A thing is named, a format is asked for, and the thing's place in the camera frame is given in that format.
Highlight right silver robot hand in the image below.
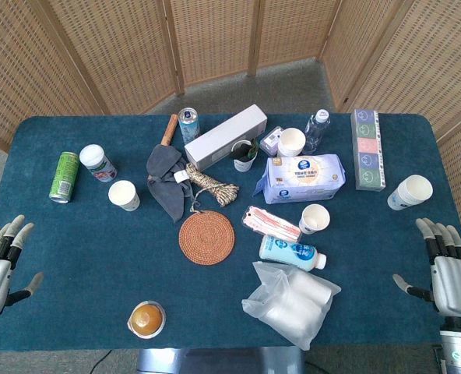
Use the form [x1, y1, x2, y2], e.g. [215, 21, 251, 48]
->
[392, 217, 461, 319]

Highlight white paper cup green flower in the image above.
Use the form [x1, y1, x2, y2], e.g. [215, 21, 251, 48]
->
[107, 179, 141, 212]

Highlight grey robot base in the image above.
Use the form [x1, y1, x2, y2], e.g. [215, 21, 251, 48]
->
[135, 345, 306, 374]

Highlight white paper cup blue print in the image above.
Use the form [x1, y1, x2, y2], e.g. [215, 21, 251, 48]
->
[386, 174, 435, 212]

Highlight white paper cup blue flower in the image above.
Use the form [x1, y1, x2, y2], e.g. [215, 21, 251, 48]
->
[298, 203, 331, 235]

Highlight orange jelly cup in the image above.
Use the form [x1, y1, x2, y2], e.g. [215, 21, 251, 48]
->
[127, 300, 166, 340]

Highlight round woven rattan coaster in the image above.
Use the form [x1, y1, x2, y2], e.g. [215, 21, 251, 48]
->
[178, 210, 236, 266]

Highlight white paper cup centre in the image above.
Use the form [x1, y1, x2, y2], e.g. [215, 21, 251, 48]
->
[277, 127, 307, 158]

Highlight white paper cup holding items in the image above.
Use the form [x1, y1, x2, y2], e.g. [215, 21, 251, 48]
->
[230, 139, 258, 172]

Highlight green drink can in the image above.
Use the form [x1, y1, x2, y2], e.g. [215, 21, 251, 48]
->
[48, 151, 80, 204]

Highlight white-lidded snack canister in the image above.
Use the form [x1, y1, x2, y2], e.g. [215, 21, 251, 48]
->
[79, 143, 118, 184]

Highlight multicolour tissue pack row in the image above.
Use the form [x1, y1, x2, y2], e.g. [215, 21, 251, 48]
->
[350, 108, 386, 192]

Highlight clear plastic bag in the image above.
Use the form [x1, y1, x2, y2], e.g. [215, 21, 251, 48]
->
[241, 261, 343, 351]

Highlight light blue milk bottle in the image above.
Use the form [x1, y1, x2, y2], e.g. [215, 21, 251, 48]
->
[259, 234, 328, 271]

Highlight blue tissue pack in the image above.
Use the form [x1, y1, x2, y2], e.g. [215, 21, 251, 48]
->
[252, 153, 348, 205]

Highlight pink razor blister pack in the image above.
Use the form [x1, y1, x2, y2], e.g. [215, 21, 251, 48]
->
[243, 205, 303, 242]

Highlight grey cloth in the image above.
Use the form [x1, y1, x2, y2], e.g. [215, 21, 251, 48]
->
[146, 143, 195, 224]

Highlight clear plastic water bottle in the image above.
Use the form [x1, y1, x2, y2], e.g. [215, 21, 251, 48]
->
[303, 108, 331, 155]

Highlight small purple box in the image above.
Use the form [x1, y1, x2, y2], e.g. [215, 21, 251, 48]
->
[260, 125, 285, 156]

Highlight light blue drink can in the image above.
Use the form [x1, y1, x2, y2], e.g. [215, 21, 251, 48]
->
[178, 108, 202, 146]

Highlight black foam pieces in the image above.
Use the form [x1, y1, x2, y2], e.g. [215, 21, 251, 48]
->
[229, 142, 257, 161]

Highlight woven bamboo folding screen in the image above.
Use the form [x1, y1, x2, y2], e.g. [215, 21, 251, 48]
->
[0, 0, 461, 236]

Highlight long white power strip box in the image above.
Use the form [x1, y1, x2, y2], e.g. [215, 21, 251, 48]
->
[184, 104, 269, 171]

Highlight black cable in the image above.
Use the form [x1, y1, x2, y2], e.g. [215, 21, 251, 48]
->
[86, 349, 113, 374]

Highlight wooden handle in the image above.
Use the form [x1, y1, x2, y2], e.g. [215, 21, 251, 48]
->
[160, 114, 179, 146]

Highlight braided rope bundle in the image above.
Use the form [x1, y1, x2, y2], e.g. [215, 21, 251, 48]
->
[185, 162, 240, 207]

